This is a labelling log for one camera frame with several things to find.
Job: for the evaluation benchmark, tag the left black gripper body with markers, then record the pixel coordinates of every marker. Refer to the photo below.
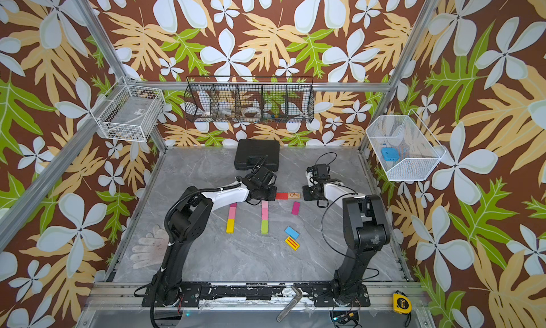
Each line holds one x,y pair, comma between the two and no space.
268,193

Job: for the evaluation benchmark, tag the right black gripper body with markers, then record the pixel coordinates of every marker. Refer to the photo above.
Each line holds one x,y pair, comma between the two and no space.
309,192

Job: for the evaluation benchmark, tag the green block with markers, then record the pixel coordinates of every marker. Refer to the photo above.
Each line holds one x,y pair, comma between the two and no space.
264,229

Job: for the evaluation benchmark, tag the blue block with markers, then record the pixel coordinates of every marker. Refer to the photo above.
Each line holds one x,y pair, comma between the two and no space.
292,233

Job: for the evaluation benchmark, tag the yellow red striped block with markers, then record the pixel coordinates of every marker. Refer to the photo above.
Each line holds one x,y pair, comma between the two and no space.
292,243

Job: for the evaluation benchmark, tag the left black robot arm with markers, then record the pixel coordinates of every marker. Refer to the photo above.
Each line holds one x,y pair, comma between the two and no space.
187,219

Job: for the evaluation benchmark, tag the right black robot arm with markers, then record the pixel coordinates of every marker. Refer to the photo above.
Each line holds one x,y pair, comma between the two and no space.
365,230

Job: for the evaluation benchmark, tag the black plastic tool case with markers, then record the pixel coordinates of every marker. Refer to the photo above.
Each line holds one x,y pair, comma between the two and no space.
250,151

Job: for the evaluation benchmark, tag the blue object in basket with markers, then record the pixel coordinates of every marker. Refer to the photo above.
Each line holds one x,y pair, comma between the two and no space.
390,154

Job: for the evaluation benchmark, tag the white mesh basket right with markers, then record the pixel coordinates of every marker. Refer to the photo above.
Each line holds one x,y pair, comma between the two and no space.
420,151

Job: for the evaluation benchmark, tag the white work glove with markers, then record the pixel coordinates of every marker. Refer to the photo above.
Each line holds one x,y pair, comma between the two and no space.
150,249

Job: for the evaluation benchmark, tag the yellow tape measure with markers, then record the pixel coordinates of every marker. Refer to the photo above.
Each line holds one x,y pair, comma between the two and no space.
401,303

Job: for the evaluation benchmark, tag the black wire basket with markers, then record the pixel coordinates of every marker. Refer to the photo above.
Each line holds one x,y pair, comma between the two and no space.
252,99

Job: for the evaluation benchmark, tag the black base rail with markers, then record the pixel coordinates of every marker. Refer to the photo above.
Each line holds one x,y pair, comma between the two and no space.
256,292

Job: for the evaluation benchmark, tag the grey metal bracket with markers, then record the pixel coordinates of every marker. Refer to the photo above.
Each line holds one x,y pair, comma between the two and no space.
298,295

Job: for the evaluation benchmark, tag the white wire basket left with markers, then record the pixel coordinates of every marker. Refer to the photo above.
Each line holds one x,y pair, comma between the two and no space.
129,111

